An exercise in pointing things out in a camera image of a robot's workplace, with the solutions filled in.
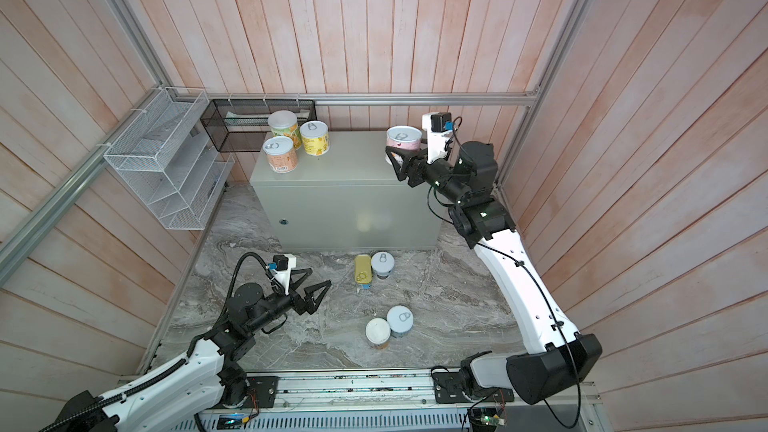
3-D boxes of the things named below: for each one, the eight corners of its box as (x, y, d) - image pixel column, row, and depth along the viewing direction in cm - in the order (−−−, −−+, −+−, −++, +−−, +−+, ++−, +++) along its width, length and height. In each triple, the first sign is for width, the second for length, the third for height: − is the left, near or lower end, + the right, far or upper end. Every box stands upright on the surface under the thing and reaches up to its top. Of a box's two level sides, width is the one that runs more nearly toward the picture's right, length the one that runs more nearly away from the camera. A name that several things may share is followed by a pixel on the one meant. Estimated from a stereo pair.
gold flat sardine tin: (353, 287, 93) (353, 281, 90) (355, 260, 99) (354, 254, 96) (372, 287, 93) (372, 281, 90) (372, 260, 99) (372, 254, 96)
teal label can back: (377, 283, 95) (377, 275, 90) (368, 266, 99) (368, 257, 94) (397, 274, 97) (398, 266, 92) (387, 258, 101) (387, 248, 96)
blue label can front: (387, 339, 84) (388, 332, 79) (387, 313, 89) (387, 305, 84) (412, 339, 84) (414, 332, 79) (410, 313, 89) (412, 305, 84)
